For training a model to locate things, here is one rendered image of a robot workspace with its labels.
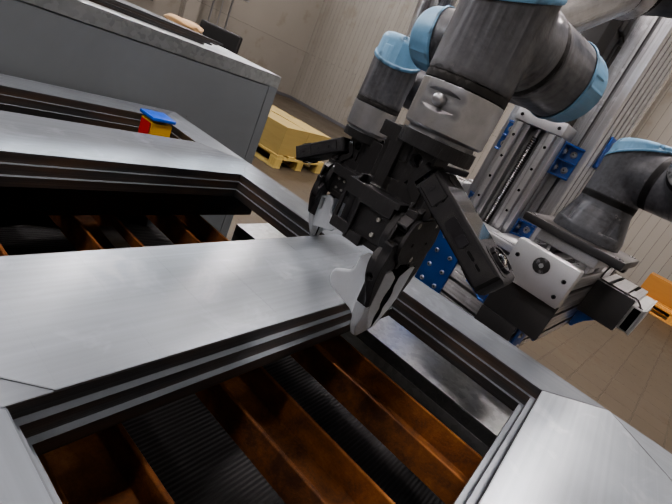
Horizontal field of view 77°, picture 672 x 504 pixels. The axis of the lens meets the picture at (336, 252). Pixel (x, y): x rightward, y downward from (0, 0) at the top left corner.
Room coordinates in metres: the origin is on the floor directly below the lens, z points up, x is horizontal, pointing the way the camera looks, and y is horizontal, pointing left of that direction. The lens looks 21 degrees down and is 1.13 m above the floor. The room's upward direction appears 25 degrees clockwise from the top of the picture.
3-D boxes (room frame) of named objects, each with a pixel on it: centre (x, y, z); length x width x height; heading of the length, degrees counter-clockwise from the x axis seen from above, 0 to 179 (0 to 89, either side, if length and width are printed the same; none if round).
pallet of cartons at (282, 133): (5.17, 1.35, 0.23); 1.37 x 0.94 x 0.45; 54
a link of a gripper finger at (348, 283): (0.39, -0.03, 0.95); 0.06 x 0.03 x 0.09; 60
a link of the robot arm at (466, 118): (0.40, -0.04, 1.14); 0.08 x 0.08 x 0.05
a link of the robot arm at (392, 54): (0.74, 0.04, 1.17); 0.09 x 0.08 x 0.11; 178
